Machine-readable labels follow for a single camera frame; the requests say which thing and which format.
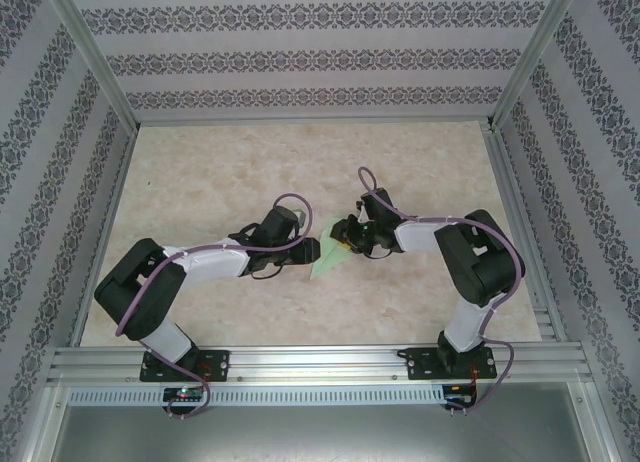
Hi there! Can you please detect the light green paper sheet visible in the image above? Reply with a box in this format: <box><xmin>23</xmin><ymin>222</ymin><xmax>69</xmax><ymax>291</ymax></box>
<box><xmin>309</xmin><ymin>215</ymin><xmax>359</xmax><ymax>282</ymax></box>

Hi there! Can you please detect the grey metal sheet panel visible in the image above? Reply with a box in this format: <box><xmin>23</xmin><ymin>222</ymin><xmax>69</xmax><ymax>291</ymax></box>
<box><xmin>49</xmin><ymin>405</ymin><xmax>611</xmax><ymax>462</ymax></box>

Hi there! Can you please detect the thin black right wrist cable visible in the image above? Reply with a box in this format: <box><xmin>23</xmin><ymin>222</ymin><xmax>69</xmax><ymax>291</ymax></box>
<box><xmin>362</xmin><ymin>244</ymin><xmax>404</xmax><ymax>260</ymax></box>

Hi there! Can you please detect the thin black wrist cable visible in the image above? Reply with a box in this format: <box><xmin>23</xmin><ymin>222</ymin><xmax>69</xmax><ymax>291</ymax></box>
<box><xmin>362</xmin><ymin>244</ymin><xmax>404</xmax><ymax>260</ymax></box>
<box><xmin>249</xmin><ymin>264</ymin><xmax>286</xmax><ymax>282</ymax></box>

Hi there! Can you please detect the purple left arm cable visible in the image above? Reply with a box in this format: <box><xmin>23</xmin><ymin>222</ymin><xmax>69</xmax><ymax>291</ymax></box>
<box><xmin>114</xmin><ymin>193</ymin><xmax>316</xmax><ymax>422</ymax></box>

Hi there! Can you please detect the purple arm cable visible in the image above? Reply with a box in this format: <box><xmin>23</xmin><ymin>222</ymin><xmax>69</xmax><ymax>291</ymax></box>
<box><xmin>356</xmin><ymin>166</ymin><xmax>526</xmax><ymax>417</ymax></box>
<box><xmin>114</xmin><ymin>193</ymin><xmax>316</xmax><ymax>422</ymax></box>

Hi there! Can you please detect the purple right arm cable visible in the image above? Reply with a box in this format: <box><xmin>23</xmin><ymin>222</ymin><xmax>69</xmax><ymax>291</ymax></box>
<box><xmin>356</xmin><ymin>166</ymin><xmax>526</xmax><ymax>417</ymax></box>

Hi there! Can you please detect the thin black left wrist cable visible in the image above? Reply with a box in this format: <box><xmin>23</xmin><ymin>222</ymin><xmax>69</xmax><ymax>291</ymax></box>
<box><xmin>249</xmin><ymin>264</ymin><xmax>286</xmax><ymax>282</ymax></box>

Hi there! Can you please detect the aluminium mounting rail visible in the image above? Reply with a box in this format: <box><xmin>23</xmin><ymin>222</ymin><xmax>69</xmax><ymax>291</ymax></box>
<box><xmin>47</xmin><ymin>344</ymin><xmax>594</xmax><ymax>386</ymax></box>

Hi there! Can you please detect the aluminium table side rail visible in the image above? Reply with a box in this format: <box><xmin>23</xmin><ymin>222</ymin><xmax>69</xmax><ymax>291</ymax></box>
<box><xmin>67</xmin><ymin>124</ymin><xmax>141</xmax><ymax>348</ymax></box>
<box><xmin>482</xmin><ymin>121</ymin><xmax>569</xmax><ymax>343</ymax></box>

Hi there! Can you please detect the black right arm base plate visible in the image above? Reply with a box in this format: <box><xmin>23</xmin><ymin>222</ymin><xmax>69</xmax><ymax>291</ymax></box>
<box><xmin>405</xmin><ymin>346</ymin><xmax>499</xmax><ymax>382</ymax></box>

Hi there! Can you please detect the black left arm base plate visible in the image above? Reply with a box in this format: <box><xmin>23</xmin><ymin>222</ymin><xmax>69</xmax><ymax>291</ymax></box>
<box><xmin>139</xmin><ymin>349</ymin><xmax>232</xmax><ymax>383</ymax></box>

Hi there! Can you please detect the slotted grey cable duct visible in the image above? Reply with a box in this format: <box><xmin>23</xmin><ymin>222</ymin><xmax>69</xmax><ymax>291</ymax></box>
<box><xmin>67</xmin><ymin>385</ymin><xmax>446</xmax><ymax>406</ymax></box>

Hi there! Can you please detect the aluminium frame post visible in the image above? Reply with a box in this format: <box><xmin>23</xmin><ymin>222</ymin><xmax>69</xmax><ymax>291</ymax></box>
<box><xmin>42</xmin><ymin>0</ymin><xmax>141</xmax><ymax>131</ymax></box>
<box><xmin>487</xmin><ymin>0</ymin><xmax>586</xmax><ymax>133</ymax></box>

